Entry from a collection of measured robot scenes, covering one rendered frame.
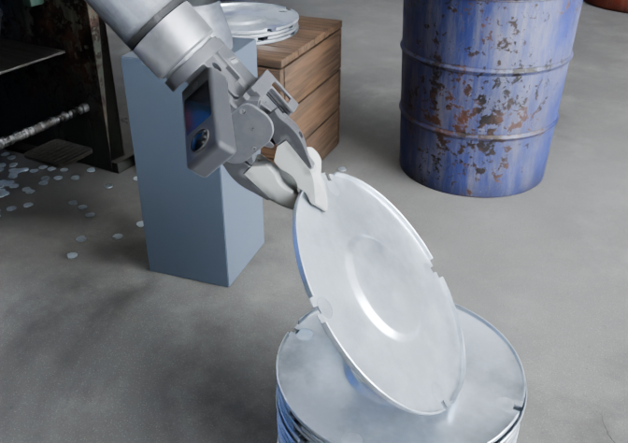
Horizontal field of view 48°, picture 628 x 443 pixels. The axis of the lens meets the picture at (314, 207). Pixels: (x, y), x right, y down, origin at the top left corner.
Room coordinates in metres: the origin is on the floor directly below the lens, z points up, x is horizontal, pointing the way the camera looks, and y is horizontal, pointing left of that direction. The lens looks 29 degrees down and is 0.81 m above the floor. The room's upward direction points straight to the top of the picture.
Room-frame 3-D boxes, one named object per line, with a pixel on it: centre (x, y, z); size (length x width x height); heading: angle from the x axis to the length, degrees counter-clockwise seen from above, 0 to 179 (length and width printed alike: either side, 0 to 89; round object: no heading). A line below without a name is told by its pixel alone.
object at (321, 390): (0.63, -0.10, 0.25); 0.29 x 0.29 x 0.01
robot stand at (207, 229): (1.25, 0.22, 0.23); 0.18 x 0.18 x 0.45; 70
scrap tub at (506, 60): (1.70, -0.42, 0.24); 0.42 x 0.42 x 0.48
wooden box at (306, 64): (1.74, 0.18, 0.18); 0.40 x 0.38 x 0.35; 67
